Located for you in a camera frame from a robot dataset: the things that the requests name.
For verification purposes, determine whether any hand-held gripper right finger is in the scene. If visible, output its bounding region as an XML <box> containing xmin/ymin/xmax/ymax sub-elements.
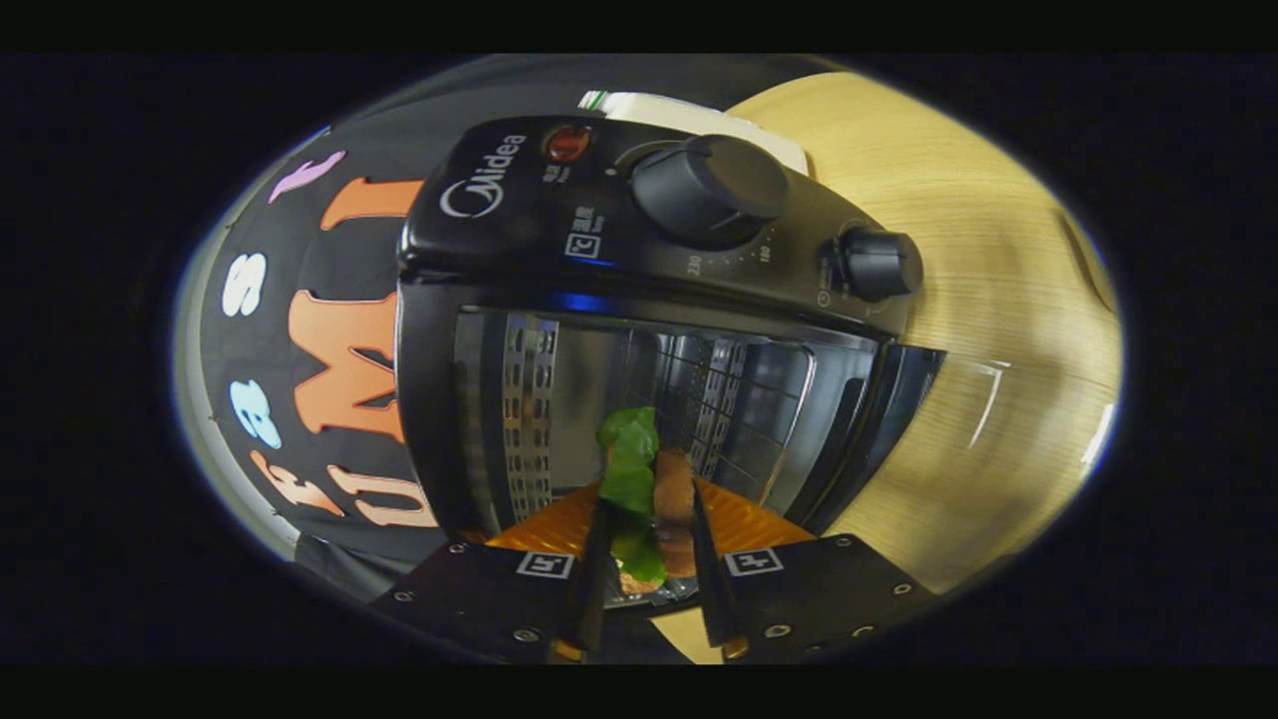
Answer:
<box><xmin>689</xmin><ymin>477</ymin><xmax>940</xmax><ymax>662</ymax></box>

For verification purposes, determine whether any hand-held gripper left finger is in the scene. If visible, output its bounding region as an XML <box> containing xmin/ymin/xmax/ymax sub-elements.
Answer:
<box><xmin>369</xmin><ymin>482</ymin><xmax>615</xmax><ymax>665</ymax></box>

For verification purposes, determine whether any lettuce sandwich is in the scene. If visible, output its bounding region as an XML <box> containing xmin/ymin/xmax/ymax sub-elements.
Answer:
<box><xmin>596</xmin><ymin>405</ymin><xmax>700</xmax><ymax>598</ymax></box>

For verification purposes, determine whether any black toaster oven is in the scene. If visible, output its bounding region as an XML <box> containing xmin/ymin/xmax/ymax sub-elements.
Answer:
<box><xmin>395</xmin><ymin>115</ymin><xmax>1011</xmax><ymax>610</ymax></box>

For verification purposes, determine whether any white pop-up toaster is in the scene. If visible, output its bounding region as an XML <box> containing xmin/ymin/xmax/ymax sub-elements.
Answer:
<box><xmin>577</xmin><ymin>90</ymin><xmax>810</xmax><ymax>176</ymax></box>

